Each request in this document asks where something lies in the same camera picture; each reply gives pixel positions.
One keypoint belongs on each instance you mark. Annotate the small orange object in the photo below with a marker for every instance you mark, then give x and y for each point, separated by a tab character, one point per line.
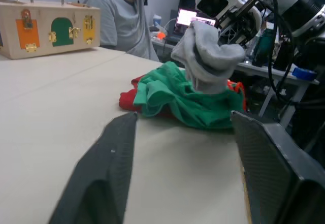
161	35

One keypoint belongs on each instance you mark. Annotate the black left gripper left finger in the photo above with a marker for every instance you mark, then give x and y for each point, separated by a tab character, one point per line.
106	173

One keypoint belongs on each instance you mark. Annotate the green shorts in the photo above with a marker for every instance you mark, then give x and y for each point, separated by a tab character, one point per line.
177	99

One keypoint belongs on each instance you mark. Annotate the person in grey t-shirt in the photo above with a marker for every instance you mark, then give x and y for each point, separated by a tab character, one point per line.
119	18

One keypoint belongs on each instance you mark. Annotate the wooden lock box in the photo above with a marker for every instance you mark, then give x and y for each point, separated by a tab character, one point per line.
45	13

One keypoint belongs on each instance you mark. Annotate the open laptop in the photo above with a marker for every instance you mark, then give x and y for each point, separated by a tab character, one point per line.
184	20

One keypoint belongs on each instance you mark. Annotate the red t-shirt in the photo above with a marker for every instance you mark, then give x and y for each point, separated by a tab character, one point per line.
126	101

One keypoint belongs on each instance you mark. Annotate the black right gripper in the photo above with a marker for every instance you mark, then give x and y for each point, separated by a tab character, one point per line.
234	34

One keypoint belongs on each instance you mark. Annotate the grey sock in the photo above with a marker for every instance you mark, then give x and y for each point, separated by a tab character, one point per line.
205	38
209	81

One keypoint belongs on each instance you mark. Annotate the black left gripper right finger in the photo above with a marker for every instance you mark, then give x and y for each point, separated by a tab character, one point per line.
274	173

